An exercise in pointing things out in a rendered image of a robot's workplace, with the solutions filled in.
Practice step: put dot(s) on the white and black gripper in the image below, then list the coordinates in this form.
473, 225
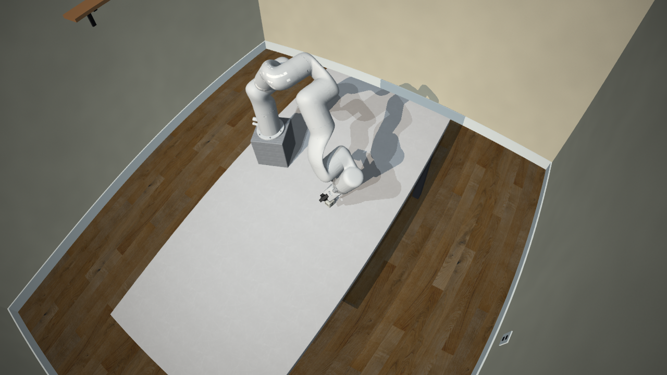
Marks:
328, 194

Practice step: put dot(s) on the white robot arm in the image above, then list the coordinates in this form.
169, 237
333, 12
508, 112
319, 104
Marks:
338, 166

